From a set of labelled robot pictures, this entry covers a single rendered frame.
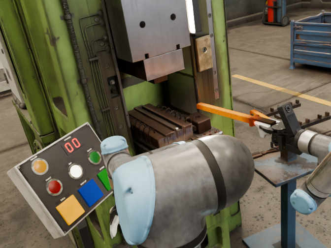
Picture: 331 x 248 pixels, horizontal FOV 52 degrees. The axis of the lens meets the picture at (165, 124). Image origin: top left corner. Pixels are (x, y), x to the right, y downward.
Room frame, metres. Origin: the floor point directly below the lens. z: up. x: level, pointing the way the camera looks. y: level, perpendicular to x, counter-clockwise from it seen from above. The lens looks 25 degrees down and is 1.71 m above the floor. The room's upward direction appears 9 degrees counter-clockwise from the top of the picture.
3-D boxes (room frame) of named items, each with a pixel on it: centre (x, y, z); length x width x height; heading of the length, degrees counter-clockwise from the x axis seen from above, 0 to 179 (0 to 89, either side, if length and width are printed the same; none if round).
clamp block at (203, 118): (1.59, -0.17, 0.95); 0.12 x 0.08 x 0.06; 29
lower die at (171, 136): (1.63, 0.06, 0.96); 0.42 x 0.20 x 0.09; 29
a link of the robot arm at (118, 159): (0.77, 0.11, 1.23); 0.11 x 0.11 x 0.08; 18
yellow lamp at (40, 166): (1.00, 0.44, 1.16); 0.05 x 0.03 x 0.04; 119
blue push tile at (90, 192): (1.03, 0.31, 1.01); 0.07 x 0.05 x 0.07; 144
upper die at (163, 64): (1.63, 0.06, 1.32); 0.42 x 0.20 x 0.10; 29
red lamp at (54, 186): (0.98, 0.41, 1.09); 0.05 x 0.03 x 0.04; 119
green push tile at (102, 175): (1.11, 0.25, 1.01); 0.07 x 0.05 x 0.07; 144
